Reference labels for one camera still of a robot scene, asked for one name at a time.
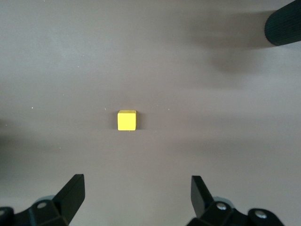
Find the black ribbed cylinder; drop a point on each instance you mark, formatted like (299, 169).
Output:
(284, 23)

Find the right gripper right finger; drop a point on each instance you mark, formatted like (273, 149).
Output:
(202, 200)

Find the yellow wooden cube block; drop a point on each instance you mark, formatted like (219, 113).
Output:
(126, 121)

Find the brown table cover sheet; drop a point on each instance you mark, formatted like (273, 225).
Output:
(94, 70)

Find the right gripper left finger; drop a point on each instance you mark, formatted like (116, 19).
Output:
(68, 200)

